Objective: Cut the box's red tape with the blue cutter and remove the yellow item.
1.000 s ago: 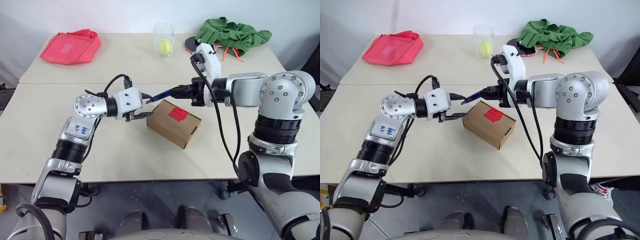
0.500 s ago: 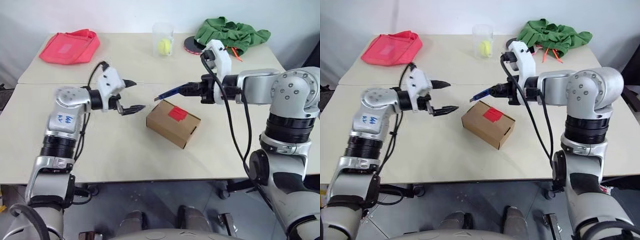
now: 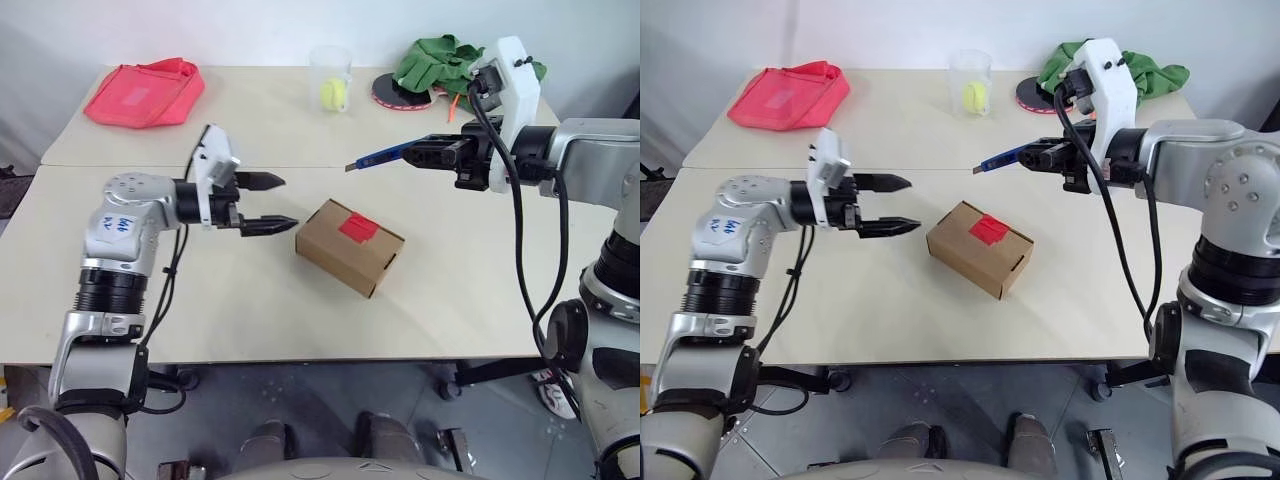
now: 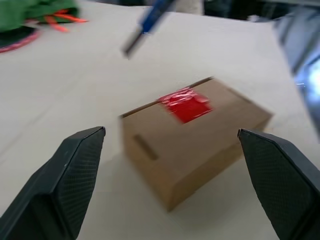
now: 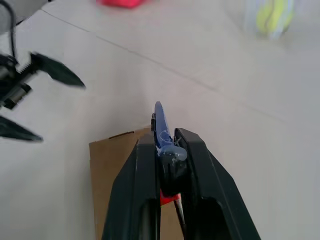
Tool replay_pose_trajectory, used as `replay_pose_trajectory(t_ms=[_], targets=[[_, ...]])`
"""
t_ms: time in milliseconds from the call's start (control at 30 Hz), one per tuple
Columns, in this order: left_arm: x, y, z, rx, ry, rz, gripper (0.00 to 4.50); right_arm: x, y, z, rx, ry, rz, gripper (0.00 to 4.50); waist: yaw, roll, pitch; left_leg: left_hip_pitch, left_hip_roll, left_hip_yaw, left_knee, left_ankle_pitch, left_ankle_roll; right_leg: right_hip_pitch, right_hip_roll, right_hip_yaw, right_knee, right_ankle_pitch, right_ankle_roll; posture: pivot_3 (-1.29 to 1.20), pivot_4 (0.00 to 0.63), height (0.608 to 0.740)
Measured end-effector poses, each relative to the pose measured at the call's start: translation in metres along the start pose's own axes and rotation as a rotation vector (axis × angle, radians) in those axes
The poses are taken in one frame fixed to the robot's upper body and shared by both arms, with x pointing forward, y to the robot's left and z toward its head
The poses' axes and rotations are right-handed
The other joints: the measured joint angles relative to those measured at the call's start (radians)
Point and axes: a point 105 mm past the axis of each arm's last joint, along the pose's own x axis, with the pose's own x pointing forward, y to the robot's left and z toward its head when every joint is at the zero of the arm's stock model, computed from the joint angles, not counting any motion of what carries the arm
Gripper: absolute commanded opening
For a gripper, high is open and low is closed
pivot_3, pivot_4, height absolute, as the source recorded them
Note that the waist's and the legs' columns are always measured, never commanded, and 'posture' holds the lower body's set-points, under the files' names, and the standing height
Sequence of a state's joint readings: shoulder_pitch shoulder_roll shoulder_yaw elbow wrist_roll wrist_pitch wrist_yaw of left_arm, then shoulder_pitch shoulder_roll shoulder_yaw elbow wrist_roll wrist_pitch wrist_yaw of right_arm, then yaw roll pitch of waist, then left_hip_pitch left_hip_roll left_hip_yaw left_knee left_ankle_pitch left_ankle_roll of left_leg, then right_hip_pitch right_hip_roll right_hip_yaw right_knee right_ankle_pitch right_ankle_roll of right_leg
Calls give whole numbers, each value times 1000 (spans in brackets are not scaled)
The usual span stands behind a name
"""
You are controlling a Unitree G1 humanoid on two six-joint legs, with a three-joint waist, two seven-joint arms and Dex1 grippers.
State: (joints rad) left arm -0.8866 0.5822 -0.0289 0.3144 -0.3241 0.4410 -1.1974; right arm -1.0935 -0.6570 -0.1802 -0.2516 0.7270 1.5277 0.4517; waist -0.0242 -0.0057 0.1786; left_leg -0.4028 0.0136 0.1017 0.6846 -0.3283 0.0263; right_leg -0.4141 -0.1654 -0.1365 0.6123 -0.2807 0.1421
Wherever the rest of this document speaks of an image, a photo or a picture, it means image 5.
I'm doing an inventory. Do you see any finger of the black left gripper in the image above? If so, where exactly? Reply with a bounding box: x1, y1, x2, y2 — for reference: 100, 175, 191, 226
29, 51, 87, 89
0, 115, 45, 144

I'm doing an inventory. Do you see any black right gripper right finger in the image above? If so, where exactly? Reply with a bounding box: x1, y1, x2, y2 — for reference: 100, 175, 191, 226
173, 127, 262, 240

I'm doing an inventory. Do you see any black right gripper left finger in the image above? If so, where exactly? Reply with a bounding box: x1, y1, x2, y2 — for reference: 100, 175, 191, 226
100, 132, 162, 240

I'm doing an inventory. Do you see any brown cardboard box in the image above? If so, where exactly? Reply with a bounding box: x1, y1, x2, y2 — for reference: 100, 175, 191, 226
88, 126, 186, 240

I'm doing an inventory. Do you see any blue pen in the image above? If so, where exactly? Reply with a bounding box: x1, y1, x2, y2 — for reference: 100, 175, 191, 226
150, 100, 189, 236

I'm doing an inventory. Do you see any red tape strip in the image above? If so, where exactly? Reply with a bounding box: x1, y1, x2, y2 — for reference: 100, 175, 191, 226
159, 189, 181, 207

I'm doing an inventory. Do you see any red fabric bag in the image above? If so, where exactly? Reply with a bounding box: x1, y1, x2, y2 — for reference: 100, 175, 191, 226
96, 0, 147, 10

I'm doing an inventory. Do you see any yellow tennis ball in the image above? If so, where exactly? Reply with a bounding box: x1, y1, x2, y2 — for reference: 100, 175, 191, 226
255, 0, 295, 39

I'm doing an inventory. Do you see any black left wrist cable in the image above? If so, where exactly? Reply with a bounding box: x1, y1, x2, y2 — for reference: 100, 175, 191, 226
0, 0, 19, 66

